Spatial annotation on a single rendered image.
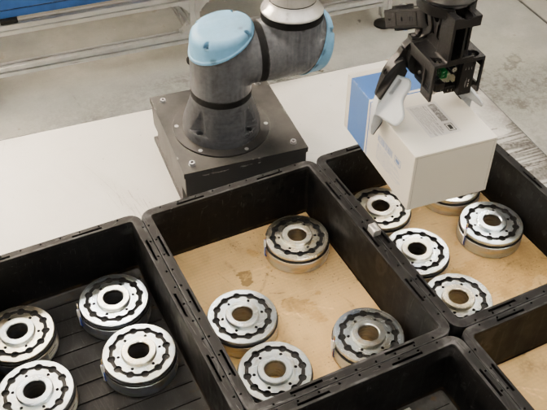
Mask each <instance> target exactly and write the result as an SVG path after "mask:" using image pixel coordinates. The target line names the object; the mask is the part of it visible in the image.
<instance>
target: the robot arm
mask: <svg viewBox="0 0 547 410"><path fill-rule="evenodd" d="M477 2H478V0H416V3H417V6H414V4H413V3H410V4H407V3H401V4H400V5H397V6H392V9H389V10H384V17H385V25H386V28H394V29H395V31H408V30H409V29H413V28H415V32H414V33H408V37H407V38H406V39H405V40H404V41H403V42H402V43H401V46H399V48H398V50H397V52H396V53H395V54H394V55H393V56H392V57H391V58H390V59H389V60H388V61H387V63H386V64H385V66H384V67H383V70H382V71H381V74H380V77H379V81H378V84H377V86H376V89H375V91H374V94H375V96H374V100H373V103H372V107H371V112H370V133H371V134H372V135H374V134H375V132H376V131H377V129H378V128H379V126H380V125H381V123H382V122H383V120H385V121H387V122H388V123H389V124H392V125H394V126H398V125H399V124H401V122H402V121H403V119H404V118H405V109H404V100H405V97H406V96H407V94H408V93H409V91H410V89H411V80H410V79H409V78H407V77H405V75H406V73H407V69H406V68H408V70H409V71H410V72H411V73H413V74H414V77H415V78H416V80H417V81H418V82H419V83H420V84H421V89H420V93H421V95H422V96H423V97H424V98H425V99H426V100H427V101H428V102H430V101H431V96H432V95H433V94H435V93H438V92H442V91H443V92H444V94H446V93H450V92H453V91H454V92H455V94H456V95H457V96H458V97H459V98H460V99H462V100H463V101H464V102H465V103H466V104H467V105H468V106H469V107H470V104H471V100H472V101H474V102H475V103H477V104H478V105H480V106H483V102H482V101H481V99H480V97H479V96H478V94H477V93H476V92H477V91H478V90H479V83H480V80H481V76H482V72H483V68H484V61H485V58H486V55H485V54H484V53H482V52H481V51H480V50H479V49H478V48H477V47H476V46H475V45H474V44H473V43H472V42H471V41H470V36H471V32H472V28H473V27H474V26H479V25H481V22H482V18H483V15H482V14H481V13H480V12H479V11H478V10H477V9H476V6H477ZM333 28H334V26H333V23H332V20H331V17H330V15H329V13H328V12H327V11H326V10H324V6H323V5H322V3H321V2H320V1H319V0H264V1H263V2H262V3H261V5H260V18H256V19H251V18H250V17H249V16H248V15H246V14H245V13H243V12H241V11H235V12H233V11H232V10H221V11H214V12H212V13H209V14H207V15H205V16H203V17H201V18H200V19H199V20H197V21H196V22H195V24H194V25H193V26H192V28H191V30H190V34H189V45H188V57H189V63H190V97H189V100H188V103H187V104H186V109H185V111H184V114H183V118H182V123H183V131H184V133H185V135H186V136H187V137H188V138H189V139H190V140H191V141H192V142H193V143H195V144H197V145H199V146H202V147H205V148H208V149H213V150H229V149H234V148H238V147H241V146H244V145H246V144H248V143H249V142H250V141H252V140H253V139H254V138H255V137H256V135H257V134H258V133H259V130H260V115H259V112H258V110H257V108H256V104H255V102H254V99H253V97H252V84H253V83H257V82H262V81H270V80H275V79H279V78H284V77H289V76H297V75H301V76H303V75H307V74H309V73H310V72H315V71H319V70H321V69H323V68H324V67H325V66H326V65H327V64H328V63H329V61H330V58H331V56H332V53H333V49H334V44H335V34H334V33H333ZM476 62H477V63H478V64H479V65H480V66H479V73H478V77H477V80H476V79H475V78H474V77H473V75H474V72H475V65H476ZM472 88H473V89H472Z"/></svg>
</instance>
